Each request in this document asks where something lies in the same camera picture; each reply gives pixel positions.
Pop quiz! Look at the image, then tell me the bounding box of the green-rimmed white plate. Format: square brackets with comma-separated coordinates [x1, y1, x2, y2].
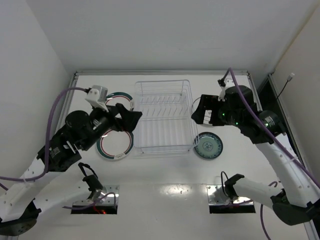
[96, 130, 134, 161]
[105, 91, 135, 111]

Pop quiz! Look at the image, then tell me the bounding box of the blue patterned small plate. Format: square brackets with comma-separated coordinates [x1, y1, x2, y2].
[194, 131, 224, 160]

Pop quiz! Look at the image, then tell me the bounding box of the white plate with black rings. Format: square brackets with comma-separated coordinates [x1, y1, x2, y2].
[191, 97, 201, 113]

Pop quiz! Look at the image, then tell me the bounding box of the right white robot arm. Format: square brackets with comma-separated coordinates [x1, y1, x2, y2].
[191, 85, 320, 226]

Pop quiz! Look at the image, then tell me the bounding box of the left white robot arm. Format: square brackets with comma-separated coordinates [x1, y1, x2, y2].
[0, 103, 143, 236]

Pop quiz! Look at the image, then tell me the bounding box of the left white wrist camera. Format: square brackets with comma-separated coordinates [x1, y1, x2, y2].
[85, 85, 109, 112]

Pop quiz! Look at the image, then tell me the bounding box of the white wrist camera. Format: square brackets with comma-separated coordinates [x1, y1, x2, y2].
[85, 85, 109, 112]
[218, 78, 235, 102]

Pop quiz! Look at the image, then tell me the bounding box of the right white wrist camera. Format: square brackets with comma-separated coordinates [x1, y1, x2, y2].
[218, 78, 235, 102]

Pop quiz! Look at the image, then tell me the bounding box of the clear wire dish rack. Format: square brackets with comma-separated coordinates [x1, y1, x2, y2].
[133, 79, 199, 155]

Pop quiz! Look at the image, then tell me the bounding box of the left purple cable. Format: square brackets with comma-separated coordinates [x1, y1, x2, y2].
[0, 86, 118, 211]

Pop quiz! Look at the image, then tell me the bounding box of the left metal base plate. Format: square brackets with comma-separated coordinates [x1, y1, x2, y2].
[72, 185, 120, 207]

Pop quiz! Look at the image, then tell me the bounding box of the metal base plate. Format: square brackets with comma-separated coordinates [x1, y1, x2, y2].
[206, 184, 254, 207]
[72, 185, 120, 207]

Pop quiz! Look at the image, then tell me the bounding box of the black wall cable with plug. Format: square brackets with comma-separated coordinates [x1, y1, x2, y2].
[275, 72, 295, 100]

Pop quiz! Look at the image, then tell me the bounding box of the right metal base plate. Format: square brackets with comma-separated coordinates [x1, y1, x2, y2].
[206, 184, 254, 207]

